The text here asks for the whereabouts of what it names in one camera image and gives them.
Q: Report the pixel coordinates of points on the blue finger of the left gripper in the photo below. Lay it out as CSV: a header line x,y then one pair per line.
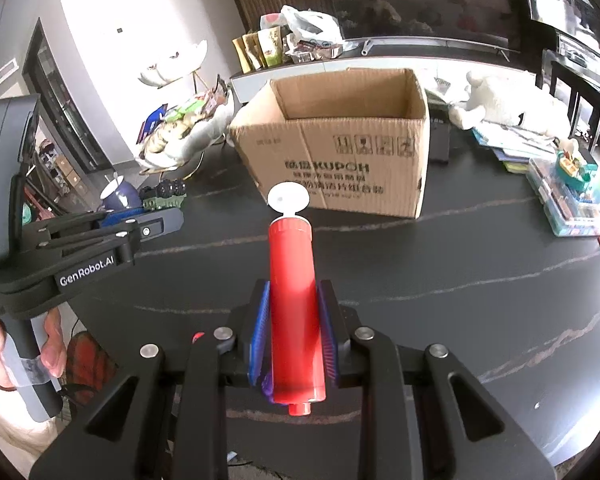
x,y
116,217
156,223

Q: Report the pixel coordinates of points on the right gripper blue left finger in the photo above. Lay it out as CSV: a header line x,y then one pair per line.
x,y
254,329

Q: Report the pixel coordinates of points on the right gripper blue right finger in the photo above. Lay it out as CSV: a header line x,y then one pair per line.
x,y
336,342

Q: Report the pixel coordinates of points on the black green toy car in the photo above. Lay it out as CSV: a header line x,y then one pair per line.
x,y
166,194

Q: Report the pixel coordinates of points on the red white pump toy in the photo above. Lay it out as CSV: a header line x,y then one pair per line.
x,y
298,377

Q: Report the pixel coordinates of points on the person left hand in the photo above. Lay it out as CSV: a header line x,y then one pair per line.
x,y
53,353

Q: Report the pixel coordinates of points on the navy blue mug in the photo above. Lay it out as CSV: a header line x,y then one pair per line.
x,y
119,194

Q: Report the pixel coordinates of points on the white shell snack basket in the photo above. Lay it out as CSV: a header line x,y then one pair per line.
x,y
184,131

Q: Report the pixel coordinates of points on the upper white shell tray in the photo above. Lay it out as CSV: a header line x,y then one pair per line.
x,y
175,66

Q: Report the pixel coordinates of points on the green snack packets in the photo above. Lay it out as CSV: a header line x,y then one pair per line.
x,y
260,50

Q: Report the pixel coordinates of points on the brown cardboard box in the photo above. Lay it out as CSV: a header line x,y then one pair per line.
x,y
356,139

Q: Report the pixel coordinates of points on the white plastic bag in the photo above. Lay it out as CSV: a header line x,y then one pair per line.
x,y
306,25

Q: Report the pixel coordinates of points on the stack of books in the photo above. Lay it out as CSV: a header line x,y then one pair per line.
x,y
514,147

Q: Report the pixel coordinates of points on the clear plastic storage box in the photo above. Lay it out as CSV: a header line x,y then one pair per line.
x,y
566,214

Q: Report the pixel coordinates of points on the green toy boat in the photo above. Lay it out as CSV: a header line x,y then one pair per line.
x,y
572,167

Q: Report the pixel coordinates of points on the white plush toy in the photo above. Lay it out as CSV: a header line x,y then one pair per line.
x,y
510,102

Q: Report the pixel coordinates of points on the black television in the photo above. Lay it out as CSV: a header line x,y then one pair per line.
x,y
484,21

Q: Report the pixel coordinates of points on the black shelf cabinet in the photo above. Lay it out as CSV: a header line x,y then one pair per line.
x,y
559,40

